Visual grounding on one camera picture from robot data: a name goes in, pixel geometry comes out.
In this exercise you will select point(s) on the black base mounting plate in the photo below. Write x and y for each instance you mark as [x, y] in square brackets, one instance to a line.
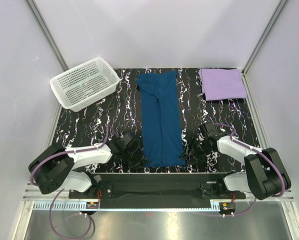
[159, 187]

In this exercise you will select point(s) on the blue t shirt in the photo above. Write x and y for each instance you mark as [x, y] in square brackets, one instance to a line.
[160, 115]

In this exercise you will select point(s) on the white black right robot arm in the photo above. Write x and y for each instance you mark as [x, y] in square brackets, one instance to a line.
[264, 176]

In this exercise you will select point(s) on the white slotted cable duct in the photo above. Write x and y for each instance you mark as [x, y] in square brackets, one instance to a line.
[106, 205]

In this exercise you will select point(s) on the right aluminium frame post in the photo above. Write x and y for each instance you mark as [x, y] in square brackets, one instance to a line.
[265, 34]

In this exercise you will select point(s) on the aluminium front rail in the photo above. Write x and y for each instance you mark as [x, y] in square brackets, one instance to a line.
[33, 193]

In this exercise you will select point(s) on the folded purple t shirt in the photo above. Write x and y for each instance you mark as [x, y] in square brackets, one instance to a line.
[220, 84]

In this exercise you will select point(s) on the left aluminium frame post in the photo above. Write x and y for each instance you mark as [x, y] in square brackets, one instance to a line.
[46, 33]

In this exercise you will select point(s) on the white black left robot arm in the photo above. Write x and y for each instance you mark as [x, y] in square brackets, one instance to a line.
[56, 168]

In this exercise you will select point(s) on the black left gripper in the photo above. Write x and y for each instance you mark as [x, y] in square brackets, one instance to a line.
[139, 153]

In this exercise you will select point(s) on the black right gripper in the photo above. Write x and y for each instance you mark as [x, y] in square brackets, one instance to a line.
[194, 152]

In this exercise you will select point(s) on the aluminium frame post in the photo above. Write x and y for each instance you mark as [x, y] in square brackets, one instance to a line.
[265, 34]
[46, 33]

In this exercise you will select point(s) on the white plastic mesh basket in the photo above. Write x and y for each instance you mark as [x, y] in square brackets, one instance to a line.
[84, 84]

